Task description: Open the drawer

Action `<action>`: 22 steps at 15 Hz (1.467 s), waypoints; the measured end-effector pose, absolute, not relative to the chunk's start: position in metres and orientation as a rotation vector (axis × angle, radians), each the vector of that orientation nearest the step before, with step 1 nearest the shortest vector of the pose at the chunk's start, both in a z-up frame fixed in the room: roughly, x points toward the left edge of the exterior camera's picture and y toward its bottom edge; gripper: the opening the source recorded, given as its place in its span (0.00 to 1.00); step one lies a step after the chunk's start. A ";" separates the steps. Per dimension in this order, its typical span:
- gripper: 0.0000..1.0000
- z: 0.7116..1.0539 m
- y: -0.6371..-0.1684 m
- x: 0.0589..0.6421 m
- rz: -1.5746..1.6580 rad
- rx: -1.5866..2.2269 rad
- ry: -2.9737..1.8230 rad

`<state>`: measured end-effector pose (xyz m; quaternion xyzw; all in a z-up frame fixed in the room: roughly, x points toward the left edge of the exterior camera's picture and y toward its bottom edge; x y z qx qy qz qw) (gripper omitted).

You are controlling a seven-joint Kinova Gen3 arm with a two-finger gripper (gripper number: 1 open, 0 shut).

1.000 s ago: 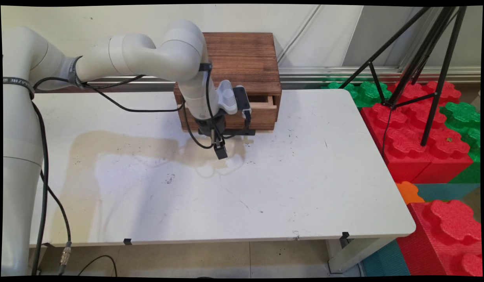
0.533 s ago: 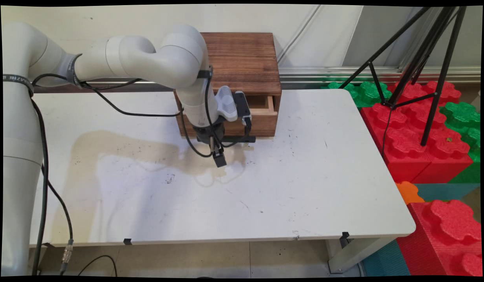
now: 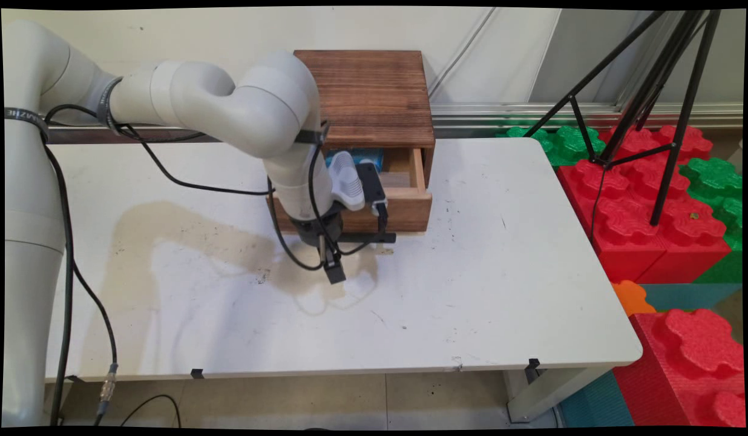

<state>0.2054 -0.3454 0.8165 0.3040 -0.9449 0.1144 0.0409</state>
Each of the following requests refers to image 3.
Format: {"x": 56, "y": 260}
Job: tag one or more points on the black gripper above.
{"x": 313, "y": 229}

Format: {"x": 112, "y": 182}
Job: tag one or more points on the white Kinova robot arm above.
{"x": 198, "y": 100}

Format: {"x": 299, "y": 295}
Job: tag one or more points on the grey ribbed wrist module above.
{"x": 347, "y": 181}

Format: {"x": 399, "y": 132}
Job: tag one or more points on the blue packet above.
{"x": 371, "y": 157}

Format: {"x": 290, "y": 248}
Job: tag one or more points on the small black table clip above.
{"x": 196, "y": 373}
{"x": 533, "y": 365}

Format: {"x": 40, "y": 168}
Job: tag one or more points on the brown wooden cabinet box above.
{"x": 374, "y": 97}

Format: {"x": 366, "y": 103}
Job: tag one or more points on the green foam block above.
{"x": 567, "y": 145}
{"x": 716, "y": 178}

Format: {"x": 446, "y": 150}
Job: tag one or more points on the teal foam block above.
{"x": 595, "y": 402}
{"x": 688, "y": 295}

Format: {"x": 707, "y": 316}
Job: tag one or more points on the orange foam block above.
{"x": 631, "y": 298}

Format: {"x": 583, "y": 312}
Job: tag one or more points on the large red foam block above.
{"x": 634, "y": 206}

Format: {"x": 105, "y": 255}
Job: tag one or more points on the black tripod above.
{"x": 682, "y": 121}

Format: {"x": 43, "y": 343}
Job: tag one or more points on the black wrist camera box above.
{"x": 371, "y": 184}

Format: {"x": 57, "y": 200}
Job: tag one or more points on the aluminium wall rail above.
{"x": 531, "y": 115}

